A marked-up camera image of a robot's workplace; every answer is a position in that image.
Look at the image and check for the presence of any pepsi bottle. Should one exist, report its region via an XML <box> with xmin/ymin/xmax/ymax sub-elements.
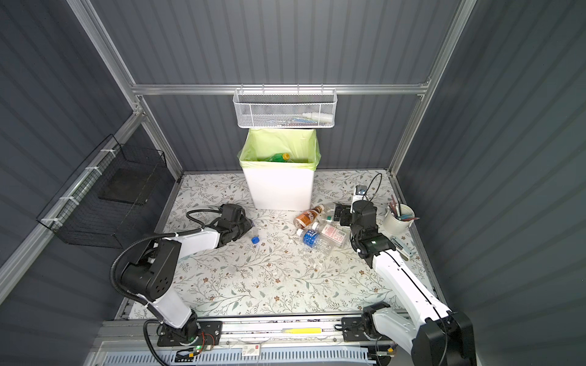
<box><xmin>247</xmin><ymin>227</ymin><xmax>260</xmax><ymax>245</ymax></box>

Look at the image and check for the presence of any blue label bottle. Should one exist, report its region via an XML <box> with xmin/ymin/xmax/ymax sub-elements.
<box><xmin>296</xmin><ymin>228</ymin><xmax>333</xmax><ymax>256</ymax></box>

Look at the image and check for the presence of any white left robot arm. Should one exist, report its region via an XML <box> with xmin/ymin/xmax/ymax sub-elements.
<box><xmin>109</xmin><ymin>204</ymin><xmax>254</xmax><ymax>345</ymax></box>

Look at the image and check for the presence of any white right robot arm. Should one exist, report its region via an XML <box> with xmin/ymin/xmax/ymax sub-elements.
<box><xmin>349</xmin><ymin>185</ymin><xmax>478</xmax><ymax>365</ymax></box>

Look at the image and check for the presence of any green bottle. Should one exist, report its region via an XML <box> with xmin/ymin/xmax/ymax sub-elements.
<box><xmin>266</xmin><ymin>152</ymin><xmax>291</xmax><ymax>163</ymax></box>

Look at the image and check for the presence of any white wire mesh basket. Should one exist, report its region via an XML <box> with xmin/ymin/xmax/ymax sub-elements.
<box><xmin>233</xmin><ymin>89</ymin><xmax>338</xmax><ymax>129</ymax></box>

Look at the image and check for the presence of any white plastic trash bin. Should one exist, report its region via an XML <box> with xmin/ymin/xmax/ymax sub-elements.
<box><xmin>242</xmin><ymin>162</ymin><xmax>315</xmax><ymax>211</ymax></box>

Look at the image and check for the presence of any green bin liner bag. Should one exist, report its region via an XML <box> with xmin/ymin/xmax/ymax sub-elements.
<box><xmin>238</xmin><ymin>129</ymin><xmax>321</xmax><ymax>171</ymax></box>

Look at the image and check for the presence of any white cup with pens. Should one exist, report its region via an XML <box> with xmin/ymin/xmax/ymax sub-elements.
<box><xmin>382</xmin><ymin>197</ymin><xmax>419</xmax><ymax>236</ymax></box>

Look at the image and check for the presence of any orange label bottle top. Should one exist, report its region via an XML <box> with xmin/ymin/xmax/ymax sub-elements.
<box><xmin>324</xmin><ymin>203</ymin><xmax>336</xmax><ymax>217</ymax></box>

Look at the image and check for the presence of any brown cola bottle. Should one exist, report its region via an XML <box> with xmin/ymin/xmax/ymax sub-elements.
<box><xmin>293</xmin><ymin>204</ymin><xmax>325</xmax><ymax>229</ymax></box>

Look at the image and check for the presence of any black wire mesh basket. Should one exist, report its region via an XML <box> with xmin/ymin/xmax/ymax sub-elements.
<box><xmin>37</xmin><ymin>135</ymin><xmax>167</xmax><ymax>249</ymax></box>

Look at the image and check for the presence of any red white label bottle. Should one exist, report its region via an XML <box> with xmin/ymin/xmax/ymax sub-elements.
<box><xmin>311</xmin><ymin>222</ymin><xmax>350</xmax><ymax>247</ymax></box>

